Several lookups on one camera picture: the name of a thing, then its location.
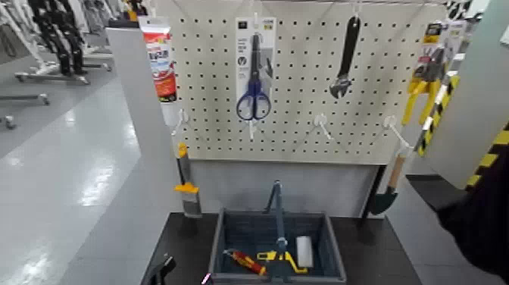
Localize black adjustable wrench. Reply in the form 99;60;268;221
328;14;362;100

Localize yellow black hazard tape strip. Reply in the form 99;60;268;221
414;73;461;157
464;122;509;189

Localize black humanoid robot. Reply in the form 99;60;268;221
27;0;88;77

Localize grey blue plastic crate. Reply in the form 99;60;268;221
208;180;348;285

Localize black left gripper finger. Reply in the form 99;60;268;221
143;254;178;285

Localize blue scissors in package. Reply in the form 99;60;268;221
234;15;278;122

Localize red yellow screwdriver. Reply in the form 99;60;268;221
222;248;267;277

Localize yellow utility knife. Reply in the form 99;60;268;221
256;249;309;275

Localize grey panel with hazard edge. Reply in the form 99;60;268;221
424;0;509;189

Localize yellow pliers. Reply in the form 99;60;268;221
401;20;467;127

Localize grey back panel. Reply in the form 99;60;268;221
186;158;379;219

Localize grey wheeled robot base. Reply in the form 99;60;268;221
14;59;113;86

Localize wooden handled hand trowel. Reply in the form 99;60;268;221
369;146;415;217

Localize grey scraper with yellow handle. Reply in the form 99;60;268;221
173;142;203;219

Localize grey wheeled base leg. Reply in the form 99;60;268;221
0;92;52;107

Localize white rectangular block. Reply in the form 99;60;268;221
295;235;315;269

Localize red white sealant tube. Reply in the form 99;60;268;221
137;15;181;129

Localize beige perforated pegboard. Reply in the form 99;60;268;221
155;0;448;165

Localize white humanoid robot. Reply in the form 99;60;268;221
0;0;51;77

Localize grey side partition panel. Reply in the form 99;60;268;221
59;27;192;285

